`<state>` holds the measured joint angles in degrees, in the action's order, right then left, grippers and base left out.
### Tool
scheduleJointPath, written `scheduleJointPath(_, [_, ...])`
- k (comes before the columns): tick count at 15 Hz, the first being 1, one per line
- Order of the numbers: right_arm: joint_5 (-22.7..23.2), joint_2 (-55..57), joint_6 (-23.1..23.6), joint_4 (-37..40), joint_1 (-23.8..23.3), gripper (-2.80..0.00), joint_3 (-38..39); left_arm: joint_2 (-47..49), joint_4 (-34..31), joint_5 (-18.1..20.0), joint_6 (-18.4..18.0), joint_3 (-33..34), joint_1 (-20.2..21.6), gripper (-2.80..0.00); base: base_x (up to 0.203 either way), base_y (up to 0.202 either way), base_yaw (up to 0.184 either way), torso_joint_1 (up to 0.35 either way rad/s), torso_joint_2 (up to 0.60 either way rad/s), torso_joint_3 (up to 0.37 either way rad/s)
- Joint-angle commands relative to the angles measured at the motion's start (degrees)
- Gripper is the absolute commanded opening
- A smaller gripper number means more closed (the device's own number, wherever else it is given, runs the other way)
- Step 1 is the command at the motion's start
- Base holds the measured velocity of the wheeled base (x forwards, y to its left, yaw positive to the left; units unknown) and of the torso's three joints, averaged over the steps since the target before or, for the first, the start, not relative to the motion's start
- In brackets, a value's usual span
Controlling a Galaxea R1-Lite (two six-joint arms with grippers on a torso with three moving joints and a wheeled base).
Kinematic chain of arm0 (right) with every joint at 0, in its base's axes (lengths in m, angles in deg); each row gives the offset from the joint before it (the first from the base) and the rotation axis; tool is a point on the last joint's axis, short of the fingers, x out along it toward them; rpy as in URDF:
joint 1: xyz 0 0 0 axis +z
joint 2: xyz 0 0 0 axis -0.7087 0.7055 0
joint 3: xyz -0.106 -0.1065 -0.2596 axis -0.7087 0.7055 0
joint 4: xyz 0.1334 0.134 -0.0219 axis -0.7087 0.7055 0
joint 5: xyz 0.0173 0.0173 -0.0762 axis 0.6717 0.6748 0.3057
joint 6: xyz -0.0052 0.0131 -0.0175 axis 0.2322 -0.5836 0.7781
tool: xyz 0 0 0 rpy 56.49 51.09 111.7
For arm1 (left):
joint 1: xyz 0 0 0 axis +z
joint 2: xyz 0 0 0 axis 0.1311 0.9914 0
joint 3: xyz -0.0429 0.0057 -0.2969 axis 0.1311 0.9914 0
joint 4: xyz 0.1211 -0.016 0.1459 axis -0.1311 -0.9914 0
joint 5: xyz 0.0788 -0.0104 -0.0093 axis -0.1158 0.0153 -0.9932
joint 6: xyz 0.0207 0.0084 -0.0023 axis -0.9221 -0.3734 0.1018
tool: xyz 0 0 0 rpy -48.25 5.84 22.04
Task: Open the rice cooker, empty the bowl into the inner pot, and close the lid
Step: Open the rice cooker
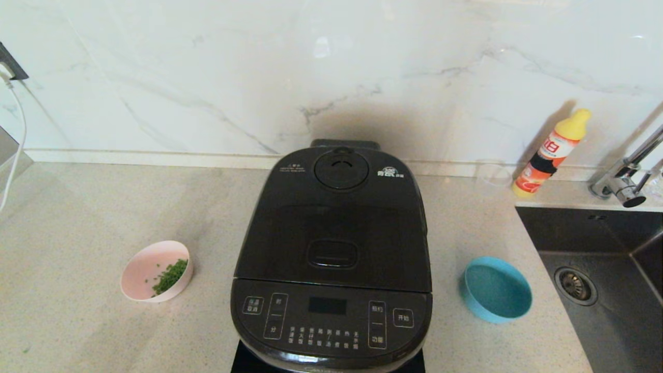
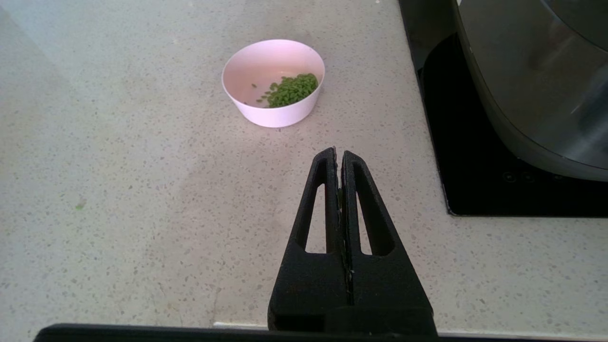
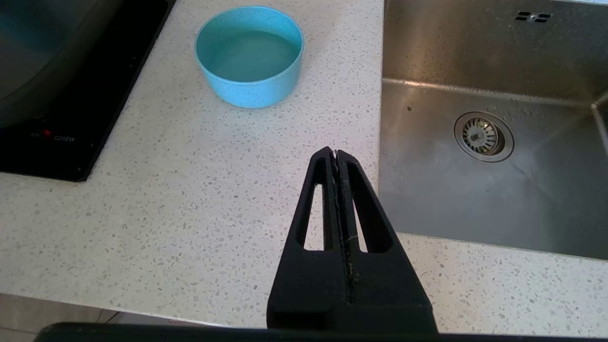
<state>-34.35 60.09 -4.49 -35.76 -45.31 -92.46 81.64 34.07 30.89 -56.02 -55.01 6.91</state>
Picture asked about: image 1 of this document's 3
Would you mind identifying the chopped green onions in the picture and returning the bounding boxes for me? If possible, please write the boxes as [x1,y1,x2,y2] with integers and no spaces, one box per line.
[152,259,189,297]

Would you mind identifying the blue bowl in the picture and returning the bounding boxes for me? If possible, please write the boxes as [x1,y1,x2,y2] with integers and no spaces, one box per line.
[459,256,533,324]

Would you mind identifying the pink bowl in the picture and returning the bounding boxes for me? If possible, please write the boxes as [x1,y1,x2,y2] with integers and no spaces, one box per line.
[121,240,194,303]

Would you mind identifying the clear glass cup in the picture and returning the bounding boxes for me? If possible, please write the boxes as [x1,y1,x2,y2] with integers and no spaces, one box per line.
[475,159,513,188]

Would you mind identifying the black glass cooktop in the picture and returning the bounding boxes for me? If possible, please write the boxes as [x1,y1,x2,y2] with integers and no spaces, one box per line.
[232,339,425,373]

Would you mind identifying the yellow orange detergent bottle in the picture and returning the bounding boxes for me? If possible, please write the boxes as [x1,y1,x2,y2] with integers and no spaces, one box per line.
[513,108,592,198]

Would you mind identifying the round metal sink drain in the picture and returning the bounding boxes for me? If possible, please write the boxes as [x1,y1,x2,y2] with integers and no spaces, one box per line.
[555,267,598,306]

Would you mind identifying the chrome faucet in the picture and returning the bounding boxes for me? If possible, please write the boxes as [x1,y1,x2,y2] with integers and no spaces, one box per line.
[589,124,663,208]

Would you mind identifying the dark steel sink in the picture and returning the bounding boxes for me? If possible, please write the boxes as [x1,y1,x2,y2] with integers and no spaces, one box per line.
[516,206,663,373]

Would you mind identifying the white power cable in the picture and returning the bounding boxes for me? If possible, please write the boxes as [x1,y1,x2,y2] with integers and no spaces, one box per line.
[0,78,27,213]

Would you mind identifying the dark wall socket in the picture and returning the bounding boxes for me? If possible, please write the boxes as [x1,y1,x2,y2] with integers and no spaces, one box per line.
[0,42,29,81]

